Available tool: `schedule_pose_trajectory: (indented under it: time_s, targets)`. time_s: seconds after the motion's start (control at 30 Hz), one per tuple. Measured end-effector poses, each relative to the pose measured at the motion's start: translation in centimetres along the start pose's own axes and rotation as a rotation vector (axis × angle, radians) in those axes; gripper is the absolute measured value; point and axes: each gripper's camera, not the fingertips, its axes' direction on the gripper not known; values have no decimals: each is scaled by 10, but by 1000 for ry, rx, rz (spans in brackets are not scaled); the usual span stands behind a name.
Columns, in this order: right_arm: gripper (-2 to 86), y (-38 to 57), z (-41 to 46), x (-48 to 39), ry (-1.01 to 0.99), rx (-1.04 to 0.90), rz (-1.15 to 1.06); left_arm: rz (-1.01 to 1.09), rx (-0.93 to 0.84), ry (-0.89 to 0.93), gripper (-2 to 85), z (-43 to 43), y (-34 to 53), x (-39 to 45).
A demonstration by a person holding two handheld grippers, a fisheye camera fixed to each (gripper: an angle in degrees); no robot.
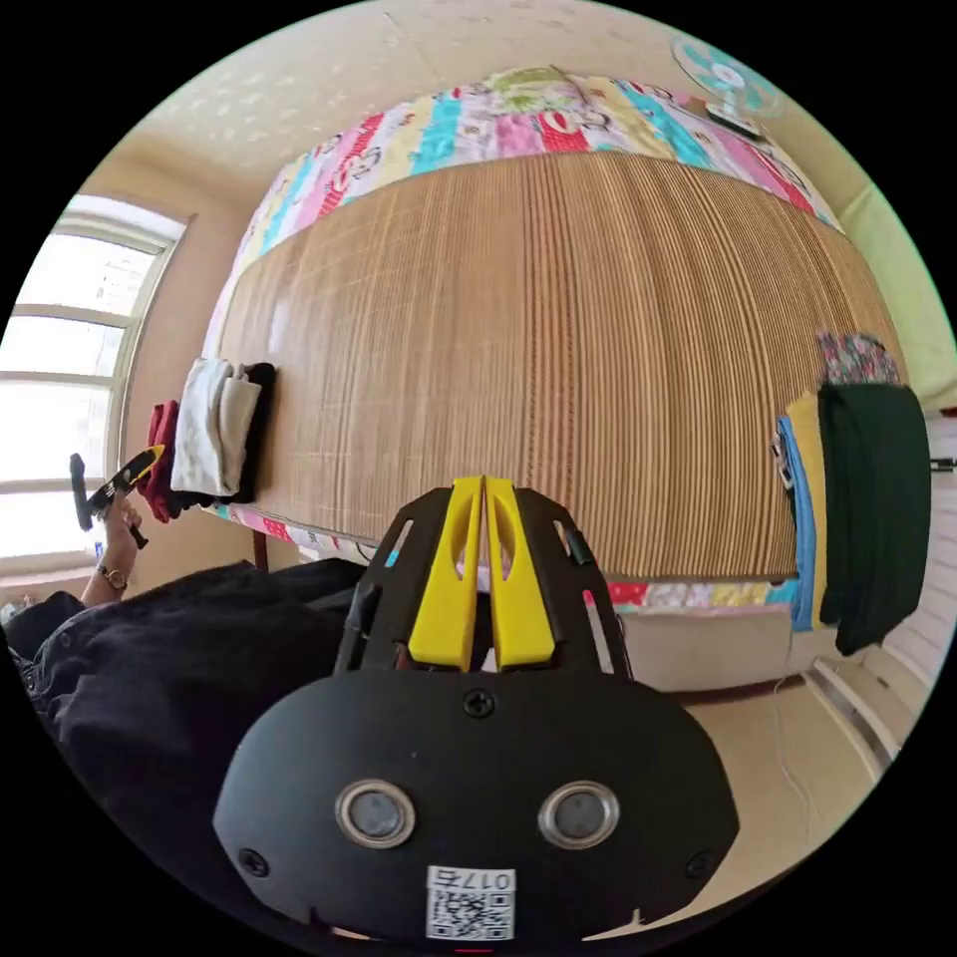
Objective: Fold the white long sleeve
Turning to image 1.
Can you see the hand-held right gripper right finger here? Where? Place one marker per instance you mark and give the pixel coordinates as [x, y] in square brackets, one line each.
[523, 606]

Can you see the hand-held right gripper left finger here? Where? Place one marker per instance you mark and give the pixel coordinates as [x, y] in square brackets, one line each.
[447, 598]

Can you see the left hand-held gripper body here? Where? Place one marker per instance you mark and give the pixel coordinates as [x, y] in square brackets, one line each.
[114, 490]

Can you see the person's left forearm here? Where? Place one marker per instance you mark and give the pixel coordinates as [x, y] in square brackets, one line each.
[105, 583]

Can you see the person's left hand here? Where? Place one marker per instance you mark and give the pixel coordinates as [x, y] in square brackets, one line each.
[120, 534]

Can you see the pile with white garment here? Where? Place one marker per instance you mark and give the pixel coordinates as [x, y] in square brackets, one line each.
[213, 426]

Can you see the window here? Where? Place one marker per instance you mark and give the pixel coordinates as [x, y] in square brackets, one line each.
[71, 374]

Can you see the person's body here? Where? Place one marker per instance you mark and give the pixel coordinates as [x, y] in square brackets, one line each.
[164, 673]

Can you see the bed with woven mat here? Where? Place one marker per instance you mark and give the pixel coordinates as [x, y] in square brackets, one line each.
[523, 336]

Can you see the pile with dark green garment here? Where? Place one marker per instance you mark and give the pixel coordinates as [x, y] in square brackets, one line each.
[871, 508]

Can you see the teal fan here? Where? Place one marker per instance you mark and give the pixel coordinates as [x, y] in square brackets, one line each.
[729, 78]

